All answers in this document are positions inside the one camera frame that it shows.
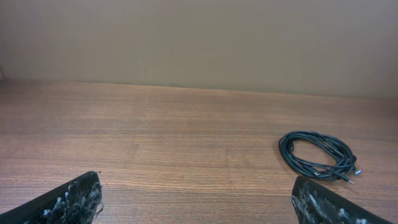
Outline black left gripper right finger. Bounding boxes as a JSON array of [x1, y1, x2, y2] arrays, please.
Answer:
[[291, 176, 392, 224]]

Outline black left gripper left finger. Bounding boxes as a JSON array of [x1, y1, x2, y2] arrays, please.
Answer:
[[1, 171, 103, 224]]

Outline thick black USB cable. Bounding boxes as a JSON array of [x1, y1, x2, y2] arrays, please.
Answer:
[[278, 130, 358, 181]]

